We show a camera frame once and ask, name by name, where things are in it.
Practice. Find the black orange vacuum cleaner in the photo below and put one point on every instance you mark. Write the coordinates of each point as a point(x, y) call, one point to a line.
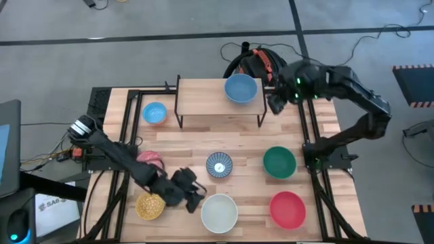
point(257, 62)

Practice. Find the white labelled box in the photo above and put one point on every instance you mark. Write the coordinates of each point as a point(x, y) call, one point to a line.
point(54, 217)

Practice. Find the small light blue bowl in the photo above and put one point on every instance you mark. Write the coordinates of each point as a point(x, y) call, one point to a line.
point(154, 112)

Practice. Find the black platform with striped edge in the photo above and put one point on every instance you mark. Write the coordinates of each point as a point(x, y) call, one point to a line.
point(417, 84)
point(425, 227)

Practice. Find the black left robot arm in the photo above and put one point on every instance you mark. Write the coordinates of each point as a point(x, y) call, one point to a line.
point(115, 152)

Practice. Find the black power adapter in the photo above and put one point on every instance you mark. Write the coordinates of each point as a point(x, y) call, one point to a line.
point(89, 2)

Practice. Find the large green bowl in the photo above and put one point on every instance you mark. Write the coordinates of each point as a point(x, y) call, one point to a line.
point(279, 162)

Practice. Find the orange connector block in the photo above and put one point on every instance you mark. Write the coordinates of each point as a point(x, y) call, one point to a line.
point(77, 152)

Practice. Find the black stand bar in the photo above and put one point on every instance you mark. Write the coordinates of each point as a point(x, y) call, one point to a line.
point(51, 186)

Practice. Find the grey stand foot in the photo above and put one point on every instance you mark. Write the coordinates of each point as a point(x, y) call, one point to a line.
point(420, 128)

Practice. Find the wooden shelf with black legs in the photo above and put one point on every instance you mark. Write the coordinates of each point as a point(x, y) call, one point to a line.
point(203, 98)

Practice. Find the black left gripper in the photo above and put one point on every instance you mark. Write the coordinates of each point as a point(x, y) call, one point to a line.
point(173, 191)

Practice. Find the large red bowl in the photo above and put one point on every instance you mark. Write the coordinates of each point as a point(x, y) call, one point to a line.
point(287, 210)

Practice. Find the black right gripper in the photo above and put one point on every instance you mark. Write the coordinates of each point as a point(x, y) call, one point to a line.
point(286, 91)

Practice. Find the blue white striped bowl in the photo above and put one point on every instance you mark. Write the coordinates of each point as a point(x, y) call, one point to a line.
point(213, 166)

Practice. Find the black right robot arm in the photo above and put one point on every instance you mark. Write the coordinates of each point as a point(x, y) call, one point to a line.
point(359, 91)

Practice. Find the black perforated box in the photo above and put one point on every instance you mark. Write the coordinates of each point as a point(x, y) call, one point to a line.
point(98, 101)

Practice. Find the small yellow patterned bowl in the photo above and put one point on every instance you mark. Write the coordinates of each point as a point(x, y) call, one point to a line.
point(147, 206)

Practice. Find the large white bowl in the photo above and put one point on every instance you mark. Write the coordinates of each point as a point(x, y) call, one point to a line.
point(219, 213)

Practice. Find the large blue-grey bowl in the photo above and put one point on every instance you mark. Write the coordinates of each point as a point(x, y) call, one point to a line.
point(240, 88)

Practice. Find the small pink patterned bowl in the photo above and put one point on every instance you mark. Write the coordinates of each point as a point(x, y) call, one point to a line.
point(149, 157)

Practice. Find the black device with blue light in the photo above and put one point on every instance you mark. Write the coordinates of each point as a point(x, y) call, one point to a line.
point(18, 220)

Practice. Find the grey computer monitor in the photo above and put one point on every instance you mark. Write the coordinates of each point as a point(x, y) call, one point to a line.
point(12, 152)

